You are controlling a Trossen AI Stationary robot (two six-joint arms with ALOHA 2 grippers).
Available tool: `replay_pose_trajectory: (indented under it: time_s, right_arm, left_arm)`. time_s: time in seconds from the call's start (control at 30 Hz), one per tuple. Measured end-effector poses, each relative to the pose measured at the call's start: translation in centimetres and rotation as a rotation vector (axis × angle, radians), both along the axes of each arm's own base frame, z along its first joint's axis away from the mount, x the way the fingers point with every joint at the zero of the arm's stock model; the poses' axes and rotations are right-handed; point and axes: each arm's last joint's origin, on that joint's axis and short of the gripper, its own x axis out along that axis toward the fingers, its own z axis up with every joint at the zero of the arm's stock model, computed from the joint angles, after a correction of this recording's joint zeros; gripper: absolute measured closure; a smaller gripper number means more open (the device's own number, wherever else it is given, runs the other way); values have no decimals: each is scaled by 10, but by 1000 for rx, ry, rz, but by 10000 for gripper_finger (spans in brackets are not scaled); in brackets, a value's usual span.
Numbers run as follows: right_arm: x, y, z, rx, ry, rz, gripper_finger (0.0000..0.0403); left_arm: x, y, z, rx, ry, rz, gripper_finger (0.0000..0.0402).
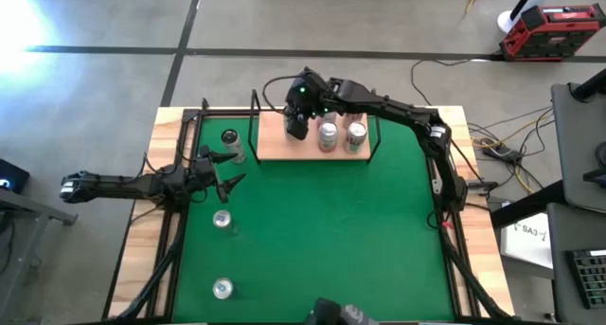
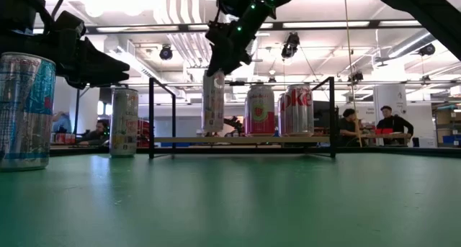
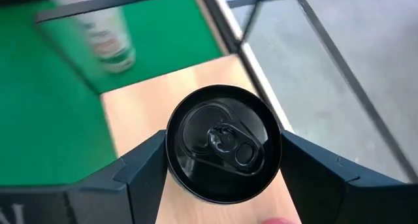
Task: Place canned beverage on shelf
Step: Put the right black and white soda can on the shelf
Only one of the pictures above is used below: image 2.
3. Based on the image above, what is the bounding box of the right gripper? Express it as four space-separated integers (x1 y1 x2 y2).
205 9 269 77

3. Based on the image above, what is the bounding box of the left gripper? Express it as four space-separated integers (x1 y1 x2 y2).
49 24 131 89

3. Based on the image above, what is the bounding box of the white Celsius can black lid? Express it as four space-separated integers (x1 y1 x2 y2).
202 69 226 134
109 88 140 159

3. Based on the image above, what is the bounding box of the red Spindrift can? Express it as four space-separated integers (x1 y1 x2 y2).
244 84 276 138

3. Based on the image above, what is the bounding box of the silver Diet Coke can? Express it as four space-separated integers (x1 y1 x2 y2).
277 92 287 138
284 84 315 138

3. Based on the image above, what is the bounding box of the blue silver Red Bull can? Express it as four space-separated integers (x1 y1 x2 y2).
0 52 58 173

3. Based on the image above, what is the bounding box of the storage shelf with boxes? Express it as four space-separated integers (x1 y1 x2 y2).
433 102 461 148

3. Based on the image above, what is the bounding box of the person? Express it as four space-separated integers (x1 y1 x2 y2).
375 105 415 146
76 119 111 146
52 111 73 135
337 108 362 148

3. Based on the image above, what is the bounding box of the red bin rack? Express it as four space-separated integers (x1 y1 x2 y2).
137 118 151 149

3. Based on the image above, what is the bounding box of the wooden workbench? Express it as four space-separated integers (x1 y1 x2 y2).
359 132 412 148

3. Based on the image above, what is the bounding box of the white building column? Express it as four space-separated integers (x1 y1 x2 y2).
372 84 411 135

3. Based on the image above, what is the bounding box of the black overhead rig camera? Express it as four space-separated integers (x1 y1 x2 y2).
280 32 301 60

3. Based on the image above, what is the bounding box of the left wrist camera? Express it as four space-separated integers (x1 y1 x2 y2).
53 9 86 32

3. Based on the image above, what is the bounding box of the black ceiling camera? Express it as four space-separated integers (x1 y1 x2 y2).
159 45 174 61
347 70 364 84
418 43 437 57

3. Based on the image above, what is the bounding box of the black table frame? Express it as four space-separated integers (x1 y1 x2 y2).
49 145 461 158

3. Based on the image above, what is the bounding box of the wooden shelf black metal frame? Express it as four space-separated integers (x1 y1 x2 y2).
148 76 338 160

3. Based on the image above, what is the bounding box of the yellow hanging cable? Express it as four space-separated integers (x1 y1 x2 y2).
341 0 363 148

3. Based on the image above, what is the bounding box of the black overhead frame bar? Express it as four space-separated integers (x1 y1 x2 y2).
84 19 422 35

